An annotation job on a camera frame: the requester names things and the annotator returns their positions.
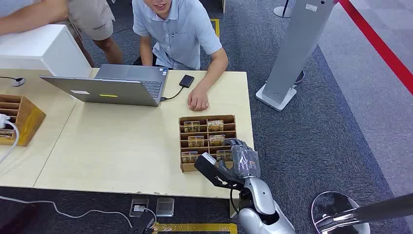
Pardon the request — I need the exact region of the black drive cable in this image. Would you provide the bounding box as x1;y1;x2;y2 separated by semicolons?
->
160;86;185;102

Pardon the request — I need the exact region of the white floor cable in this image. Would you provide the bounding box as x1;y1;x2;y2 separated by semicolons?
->
0;195;133;229

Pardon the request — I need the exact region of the red barrier belt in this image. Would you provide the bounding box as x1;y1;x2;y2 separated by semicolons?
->
337;0;413;97

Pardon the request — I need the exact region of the cardboard card holder box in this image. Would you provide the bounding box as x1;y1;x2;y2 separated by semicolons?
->
178;115;238;173

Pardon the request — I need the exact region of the white stanchion base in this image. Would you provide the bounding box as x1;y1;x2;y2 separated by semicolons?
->
273;0;295;19

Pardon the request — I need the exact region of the white plug cable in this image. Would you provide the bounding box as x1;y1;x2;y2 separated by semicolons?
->
0;121;20;164

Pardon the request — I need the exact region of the wooden card holder box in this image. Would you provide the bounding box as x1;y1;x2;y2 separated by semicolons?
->
0;94;47;148

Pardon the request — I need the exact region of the seated person's left hand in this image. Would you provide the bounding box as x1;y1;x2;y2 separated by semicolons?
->
187;86;210;112

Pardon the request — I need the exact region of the seated person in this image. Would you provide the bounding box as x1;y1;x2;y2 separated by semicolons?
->
131;0;229;112

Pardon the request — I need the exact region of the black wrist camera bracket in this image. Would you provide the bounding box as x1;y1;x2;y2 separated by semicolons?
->
194;153;245;191

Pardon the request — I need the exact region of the black power adapter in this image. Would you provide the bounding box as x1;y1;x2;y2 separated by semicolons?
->
130;211;156;234

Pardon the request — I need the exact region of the grey kiosk stand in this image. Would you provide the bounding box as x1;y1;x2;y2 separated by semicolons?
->
255;0;337;113

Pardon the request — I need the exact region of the brown picture key card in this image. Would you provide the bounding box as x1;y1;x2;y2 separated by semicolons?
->
180;151;199;164
216;150;233;162
183;121;201;133
188;136;205;148

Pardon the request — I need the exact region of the floor socket box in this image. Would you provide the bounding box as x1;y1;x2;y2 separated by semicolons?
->
129;197;150;218

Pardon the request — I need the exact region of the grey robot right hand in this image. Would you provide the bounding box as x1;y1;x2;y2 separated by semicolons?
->
219;138;262;180

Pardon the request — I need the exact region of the black external drive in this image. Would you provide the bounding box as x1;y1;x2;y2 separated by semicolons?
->
179;74;195;88

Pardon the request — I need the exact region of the hotel print key card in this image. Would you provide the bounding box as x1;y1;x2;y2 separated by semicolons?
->
207;120;225;132
209;135;226;147

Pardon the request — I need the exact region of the standing person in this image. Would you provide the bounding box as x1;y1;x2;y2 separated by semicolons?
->
0;0;124;67

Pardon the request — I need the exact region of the white box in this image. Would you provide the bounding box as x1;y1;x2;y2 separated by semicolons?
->
0;24;93;78

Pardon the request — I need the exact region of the desk leg panel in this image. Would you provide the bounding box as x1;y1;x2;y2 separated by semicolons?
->
229;198;242;219

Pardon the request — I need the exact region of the short yellow floor tape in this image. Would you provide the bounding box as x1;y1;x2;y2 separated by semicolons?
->
209;18;221;39

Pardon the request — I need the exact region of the grey laptop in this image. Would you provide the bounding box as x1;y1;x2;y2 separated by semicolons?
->
39;63;169;107

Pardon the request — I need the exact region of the long yellow floor tape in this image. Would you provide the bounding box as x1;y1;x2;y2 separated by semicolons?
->
151;222;238;234

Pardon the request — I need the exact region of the floor socket lid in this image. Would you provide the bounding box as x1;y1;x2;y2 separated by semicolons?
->
155;197;175;217

